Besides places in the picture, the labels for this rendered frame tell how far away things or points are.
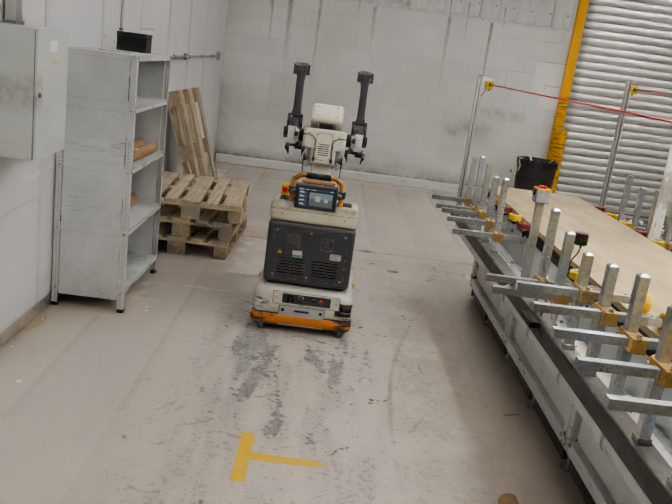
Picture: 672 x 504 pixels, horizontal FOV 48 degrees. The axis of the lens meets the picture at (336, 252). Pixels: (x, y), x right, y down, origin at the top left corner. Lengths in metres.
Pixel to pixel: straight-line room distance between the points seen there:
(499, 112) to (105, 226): 7.36
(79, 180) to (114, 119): 0.43
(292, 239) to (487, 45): 6.82
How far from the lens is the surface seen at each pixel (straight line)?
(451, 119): 10.89
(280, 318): 4.66
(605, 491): 3.33
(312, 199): 4.49
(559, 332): 2.51
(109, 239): 4.70
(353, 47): 10.73
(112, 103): 4.56
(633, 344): 2.56
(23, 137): 3.77
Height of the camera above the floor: 1.71
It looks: 15 degrees down
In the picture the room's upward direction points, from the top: 8 degrees clockwise
